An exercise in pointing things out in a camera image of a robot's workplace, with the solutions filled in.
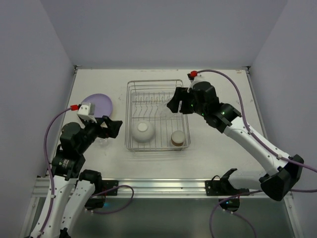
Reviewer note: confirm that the aluminium front rail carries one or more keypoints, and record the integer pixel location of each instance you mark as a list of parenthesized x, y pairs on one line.
[(150, 188)]

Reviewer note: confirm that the white bowl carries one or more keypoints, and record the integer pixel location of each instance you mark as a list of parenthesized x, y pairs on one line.
[(143, 131)]

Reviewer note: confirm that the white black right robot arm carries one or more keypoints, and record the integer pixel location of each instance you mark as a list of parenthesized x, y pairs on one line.
[(282, 170)]

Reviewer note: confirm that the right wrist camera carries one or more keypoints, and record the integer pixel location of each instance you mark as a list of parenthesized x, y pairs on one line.
[(194, 78)]

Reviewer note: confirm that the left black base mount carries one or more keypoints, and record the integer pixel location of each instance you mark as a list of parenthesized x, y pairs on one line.
[(99, 196)]

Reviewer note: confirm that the brown white cup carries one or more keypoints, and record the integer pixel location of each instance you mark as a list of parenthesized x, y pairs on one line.
[(178, 138)]

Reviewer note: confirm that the metal wire dish rack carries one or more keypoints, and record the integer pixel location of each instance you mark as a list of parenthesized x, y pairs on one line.
[(142, 100)]

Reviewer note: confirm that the purple plate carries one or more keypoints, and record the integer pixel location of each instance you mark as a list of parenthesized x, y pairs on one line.
[(102, 102)]

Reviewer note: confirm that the large clear glass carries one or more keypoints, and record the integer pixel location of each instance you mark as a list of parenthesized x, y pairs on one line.
[(164, 112)]

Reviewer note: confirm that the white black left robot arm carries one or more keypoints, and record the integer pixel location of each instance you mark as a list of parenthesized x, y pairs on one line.
[(71, 187)]

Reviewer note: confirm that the small clear glass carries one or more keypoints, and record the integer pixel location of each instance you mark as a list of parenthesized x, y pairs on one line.
[(102, 142)]

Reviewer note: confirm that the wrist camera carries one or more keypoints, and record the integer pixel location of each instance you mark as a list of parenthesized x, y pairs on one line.
[(194, 78), (86, 112)]

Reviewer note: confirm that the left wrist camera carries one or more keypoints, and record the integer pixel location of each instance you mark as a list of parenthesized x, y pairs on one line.
[(86, 112)]

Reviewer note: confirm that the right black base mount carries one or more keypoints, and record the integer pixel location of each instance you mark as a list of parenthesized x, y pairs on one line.
[(221, 187)]

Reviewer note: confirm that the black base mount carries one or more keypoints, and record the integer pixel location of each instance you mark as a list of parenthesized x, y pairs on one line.
[(99, 196), (221, 187)]

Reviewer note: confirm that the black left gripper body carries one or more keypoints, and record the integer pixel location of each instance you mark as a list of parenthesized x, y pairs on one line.
[(103, 127)]

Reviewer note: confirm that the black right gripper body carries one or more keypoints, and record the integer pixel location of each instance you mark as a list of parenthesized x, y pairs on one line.
[(185, 99)]

